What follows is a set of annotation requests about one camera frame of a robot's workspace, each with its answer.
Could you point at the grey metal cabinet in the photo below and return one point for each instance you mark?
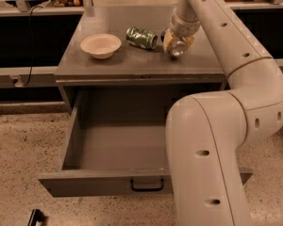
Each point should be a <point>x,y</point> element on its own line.
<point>132,65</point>

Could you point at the grey open top drawer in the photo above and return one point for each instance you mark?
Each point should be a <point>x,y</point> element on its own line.
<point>115,135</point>

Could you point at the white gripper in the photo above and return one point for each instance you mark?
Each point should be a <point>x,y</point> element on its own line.
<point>183,27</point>

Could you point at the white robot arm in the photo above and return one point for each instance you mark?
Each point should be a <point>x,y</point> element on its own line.
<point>204,130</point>

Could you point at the green soda can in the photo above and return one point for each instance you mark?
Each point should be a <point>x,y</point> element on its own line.
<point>141,38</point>

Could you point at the white paper bowl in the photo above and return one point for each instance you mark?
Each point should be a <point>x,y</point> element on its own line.
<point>101,46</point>

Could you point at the black drawer handle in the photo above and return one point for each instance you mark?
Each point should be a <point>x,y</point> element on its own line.
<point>146,186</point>

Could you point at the black object on floor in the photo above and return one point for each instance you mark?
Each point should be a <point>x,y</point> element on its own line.
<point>35,217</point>

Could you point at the blue pepsi can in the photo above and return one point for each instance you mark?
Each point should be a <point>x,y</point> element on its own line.
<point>178,47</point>

